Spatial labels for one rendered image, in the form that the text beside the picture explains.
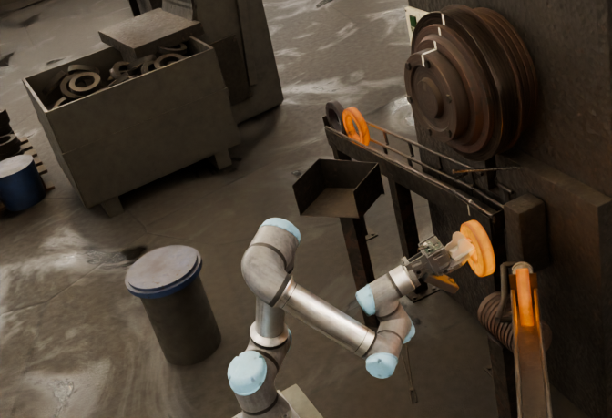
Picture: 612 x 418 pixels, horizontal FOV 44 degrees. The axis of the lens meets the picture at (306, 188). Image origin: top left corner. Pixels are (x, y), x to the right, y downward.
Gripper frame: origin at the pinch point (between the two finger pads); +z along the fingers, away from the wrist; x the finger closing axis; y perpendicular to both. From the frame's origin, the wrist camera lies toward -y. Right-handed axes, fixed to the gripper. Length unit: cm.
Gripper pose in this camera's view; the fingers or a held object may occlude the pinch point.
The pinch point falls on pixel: (476, 242)
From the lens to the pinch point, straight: 210.2
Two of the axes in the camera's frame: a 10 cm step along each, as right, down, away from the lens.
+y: -4.6, -7.2, -5.1
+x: -2.4, -4.6, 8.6
